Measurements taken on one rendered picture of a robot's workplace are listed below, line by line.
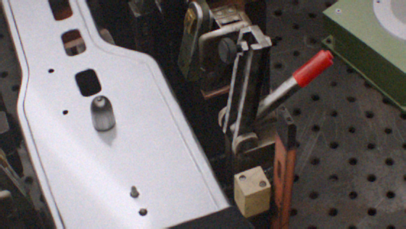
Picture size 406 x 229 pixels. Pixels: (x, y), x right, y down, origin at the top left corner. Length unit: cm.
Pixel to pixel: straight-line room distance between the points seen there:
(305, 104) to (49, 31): 51
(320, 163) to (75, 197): 53
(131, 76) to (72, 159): 16
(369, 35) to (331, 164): 25
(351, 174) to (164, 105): 43
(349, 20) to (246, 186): 64
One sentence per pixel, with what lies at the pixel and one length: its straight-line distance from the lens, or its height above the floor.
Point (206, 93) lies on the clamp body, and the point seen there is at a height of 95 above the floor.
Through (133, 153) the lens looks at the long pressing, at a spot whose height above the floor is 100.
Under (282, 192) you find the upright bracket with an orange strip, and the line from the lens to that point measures 104.
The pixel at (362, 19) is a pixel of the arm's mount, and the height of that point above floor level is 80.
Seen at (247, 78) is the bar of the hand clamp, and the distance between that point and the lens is 101.
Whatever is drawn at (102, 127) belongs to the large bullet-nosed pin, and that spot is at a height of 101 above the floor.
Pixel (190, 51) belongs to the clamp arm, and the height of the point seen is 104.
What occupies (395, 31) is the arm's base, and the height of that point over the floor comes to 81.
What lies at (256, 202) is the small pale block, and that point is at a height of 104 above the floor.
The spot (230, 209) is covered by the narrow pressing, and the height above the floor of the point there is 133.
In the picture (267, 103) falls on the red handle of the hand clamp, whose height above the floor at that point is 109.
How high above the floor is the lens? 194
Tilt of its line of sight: 51 degrees down
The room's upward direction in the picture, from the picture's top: 4 degrees counter-clockwise
